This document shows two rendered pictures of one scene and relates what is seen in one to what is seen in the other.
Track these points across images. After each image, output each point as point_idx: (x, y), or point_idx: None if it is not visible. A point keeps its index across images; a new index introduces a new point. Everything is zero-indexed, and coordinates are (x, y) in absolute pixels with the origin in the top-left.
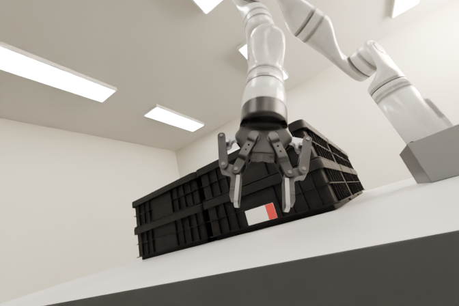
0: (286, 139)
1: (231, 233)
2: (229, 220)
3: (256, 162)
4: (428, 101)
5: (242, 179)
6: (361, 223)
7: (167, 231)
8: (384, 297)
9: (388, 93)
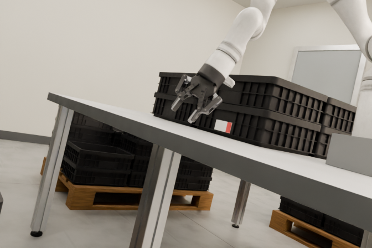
0: (210, 93)
1: (205, 129)
2: (206, 120)
3: (237, 91)
4: None
5: (225, 98)
6: (199, 137)
7: None
8: (165, 141)
9: (364, 89)
